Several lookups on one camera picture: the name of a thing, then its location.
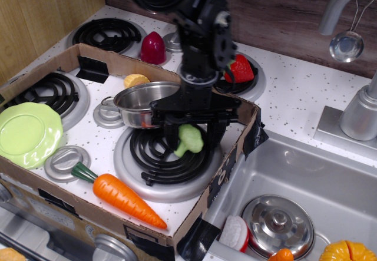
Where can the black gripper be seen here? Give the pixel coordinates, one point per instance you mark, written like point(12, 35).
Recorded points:
point(195, 104)

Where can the green toy broccoli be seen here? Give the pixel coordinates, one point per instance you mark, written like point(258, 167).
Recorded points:
point(190, 139)

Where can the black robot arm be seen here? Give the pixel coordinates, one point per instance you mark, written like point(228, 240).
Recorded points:
point(204, 29)

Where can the small steel pot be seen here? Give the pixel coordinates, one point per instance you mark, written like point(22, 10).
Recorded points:
point(133, 104)

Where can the steel pot lid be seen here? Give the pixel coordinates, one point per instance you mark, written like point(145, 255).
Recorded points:
point(276, 223)

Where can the front right stove burner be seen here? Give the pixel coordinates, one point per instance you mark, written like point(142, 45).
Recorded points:
point(144, 162)

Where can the back right stove burner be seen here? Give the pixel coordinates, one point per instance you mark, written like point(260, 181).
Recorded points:
point(251, 89)

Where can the red toy strawberry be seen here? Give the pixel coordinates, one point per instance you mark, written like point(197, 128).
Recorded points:
point(240, 69)

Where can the yellow toy corn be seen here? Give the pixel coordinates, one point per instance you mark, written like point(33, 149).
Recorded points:
point(135, 79)

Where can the grey middle stove knob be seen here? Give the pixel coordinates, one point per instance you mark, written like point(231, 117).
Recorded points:
point(107, 114)

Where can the grey stove knob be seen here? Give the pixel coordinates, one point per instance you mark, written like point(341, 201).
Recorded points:
point(107, 114)
point(58, 167)
point(172, 43)

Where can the dark red toy vegetable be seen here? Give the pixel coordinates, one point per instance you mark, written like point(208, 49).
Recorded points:
point(153, 49)

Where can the grey back stove knob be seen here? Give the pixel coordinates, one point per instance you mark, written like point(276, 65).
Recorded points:
point(172, 43)

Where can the orange toy carrot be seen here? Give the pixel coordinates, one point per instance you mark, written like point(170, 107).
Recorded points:
point(114, 192)

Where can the white and red toy food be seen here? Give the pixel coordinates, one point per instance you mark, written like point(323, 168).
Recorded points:
point(235, 233)

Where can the grey front stove knob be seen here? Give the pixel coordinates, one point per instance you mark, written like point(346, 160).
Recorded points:
point(58, 167)

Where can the grey oven front knob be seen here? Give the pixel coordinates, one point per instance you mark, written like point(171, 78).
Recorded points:
point(109, 248)

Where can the small orange toy fruit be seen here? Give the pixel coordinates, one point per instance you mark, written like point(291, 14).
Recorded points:
point(282, 255)

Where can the grey sink faucet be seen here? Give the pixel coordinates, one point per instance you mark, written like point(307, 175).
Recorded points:
point(353, 129)

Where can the grey sink basin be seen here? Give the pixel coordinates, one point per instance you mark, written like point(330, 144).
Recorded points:
point(338, 194)

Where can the light green plate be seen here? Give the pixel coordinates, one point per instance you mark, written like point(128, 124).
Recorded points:
point(30, 133)

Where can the hanging steel ladle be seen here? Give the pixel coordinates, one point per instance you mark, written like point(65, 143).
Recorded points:
point(347, 46)

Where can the brown cardboard fence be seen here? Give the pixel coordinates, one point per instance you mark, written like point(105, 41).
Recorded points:
point(47, 220)

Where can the orange toy pumpkin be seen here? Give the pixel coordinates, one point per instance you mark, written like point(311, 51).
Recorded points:
point(347, 250)

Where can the orange toy at bottom left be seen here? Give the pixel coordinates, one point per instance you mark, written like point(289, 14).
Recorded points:
point(9, 254)

